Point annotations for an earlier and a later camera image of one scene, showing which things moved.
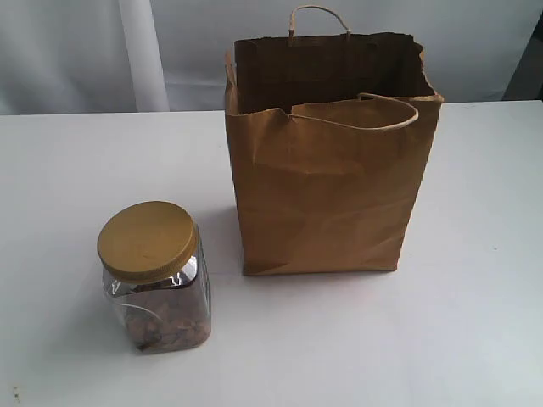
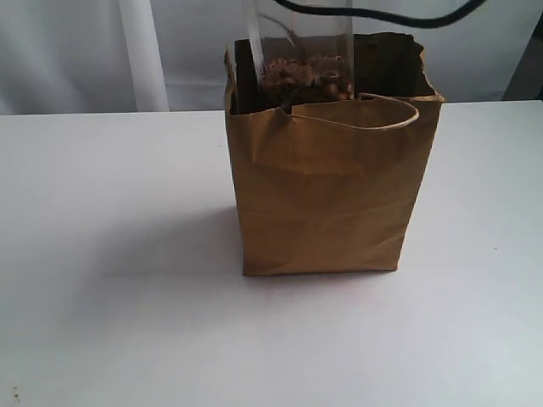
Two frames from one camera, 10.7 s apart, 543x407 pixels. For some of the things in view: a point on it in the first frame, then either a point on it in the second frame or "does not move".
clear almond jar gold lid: (156, 276) → (293, 56)
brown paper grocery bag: (333, 132) does not move
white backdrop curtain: (170, 56) does not move
